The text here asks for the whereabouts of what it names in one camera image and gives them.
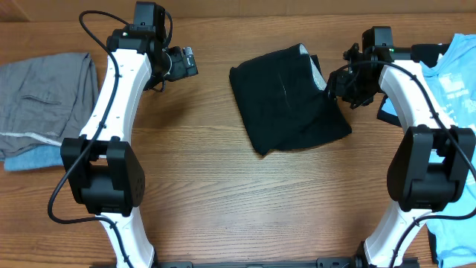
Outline black shorts with mesh lining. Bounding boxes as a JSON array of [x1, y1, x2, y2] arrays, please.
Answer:
[[229, 43, 352, 156]]

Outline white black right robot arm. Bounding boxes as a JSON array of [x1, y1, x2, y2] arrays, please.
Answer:
[[317, 26, 475, 267]]

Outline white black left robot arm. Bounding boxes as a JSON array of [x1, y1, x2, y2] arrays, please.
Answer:
[[48, 1, 198, 267]]

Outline black garment under blue shirt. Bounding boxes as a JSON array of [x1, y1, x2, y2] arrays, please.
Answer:
[[377, 44, 450, 127]]

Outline light blue t-shirt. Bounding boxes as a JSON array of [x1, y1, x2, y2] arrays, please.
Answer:
[[381, 33, 476, 268]]

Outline folded grey shorts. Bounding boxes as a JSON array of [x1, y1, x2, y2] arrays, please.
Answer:
[[1, 53, 99, 159]]

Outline folded blue cloth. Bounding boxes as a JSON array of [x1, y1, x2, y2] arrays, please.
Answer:
[[4, 145, 62, 171]]

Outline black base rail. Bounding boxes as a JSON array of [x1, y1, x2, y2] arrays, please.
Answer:
[[89, 255, 421, 268]]

